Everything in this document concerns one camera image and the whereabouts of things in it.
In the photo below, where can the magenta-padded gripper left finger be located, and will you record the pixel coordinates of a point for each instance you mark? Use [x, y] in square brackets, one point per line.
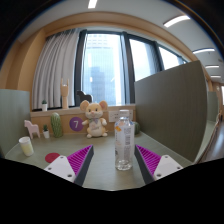
[61, 166]

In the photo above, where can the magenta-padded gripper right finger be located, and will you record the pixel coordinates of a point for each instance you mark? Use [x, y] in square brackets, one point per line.
[165, 165]

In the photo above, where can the clear plastic water bottle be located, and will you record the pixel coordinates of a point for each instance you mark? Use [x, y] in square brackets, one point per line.
[124, 143]

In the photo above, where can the flat round red coaster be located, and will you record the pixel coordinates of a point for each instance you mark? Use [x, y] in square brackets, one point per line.
[51, 157]

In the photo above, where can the small potted plant white pot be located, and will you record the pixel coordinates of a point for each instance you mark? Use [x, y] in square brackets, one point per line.
[44, 107]
[46, 134]

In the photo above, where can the white paper cup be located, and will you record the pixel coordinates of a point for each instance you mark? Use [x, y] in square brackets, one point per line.
[26, 146]

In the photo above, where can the tall green cactus ornament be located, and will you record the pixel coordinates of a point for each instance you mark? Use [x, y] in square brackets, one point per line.
[56, 126]

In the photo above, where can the round purple number sign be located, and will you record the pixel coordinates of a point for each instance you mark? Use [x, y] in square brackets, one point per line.
[76, 124]

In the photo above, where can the pink horse figurine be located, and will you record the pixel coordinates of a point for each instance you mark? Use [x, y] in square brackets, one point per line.
[32, 128]

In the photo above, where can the grey-green desk partition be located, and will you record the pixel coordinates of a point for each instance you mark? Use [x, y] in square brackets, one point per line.
[13, 116]
[173, 110]

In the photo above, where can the beige plush mouse toy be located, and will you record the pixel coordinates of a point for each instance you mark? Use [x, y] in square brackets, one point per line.
[95, 116]

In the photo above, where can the white pleated curtain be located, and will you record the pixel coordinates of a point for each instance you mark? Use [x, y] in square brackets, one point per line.
[55, 70]

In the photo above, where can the dark-framed window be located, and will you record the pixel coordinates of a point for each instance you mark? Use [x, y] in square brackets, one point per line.
[103, 66]

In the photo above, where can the ceiling strip lights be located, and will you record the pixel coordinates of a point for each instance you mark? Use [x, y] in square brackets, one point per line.
[176, 20]

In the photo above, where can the white wall socket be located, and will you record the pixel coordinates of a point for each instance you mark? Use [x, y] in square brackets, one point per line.
[131, 115]
[113, 116]

